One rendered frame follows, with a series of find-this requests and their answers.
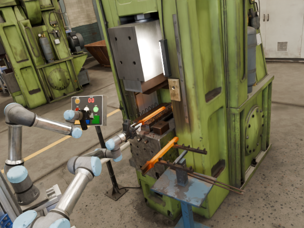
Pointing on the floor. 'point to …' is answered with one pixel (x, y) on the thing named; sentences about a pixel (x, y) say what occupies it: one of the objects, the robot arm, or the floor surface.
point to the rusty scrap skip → (99, 52)
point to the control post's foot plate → (116, 192)
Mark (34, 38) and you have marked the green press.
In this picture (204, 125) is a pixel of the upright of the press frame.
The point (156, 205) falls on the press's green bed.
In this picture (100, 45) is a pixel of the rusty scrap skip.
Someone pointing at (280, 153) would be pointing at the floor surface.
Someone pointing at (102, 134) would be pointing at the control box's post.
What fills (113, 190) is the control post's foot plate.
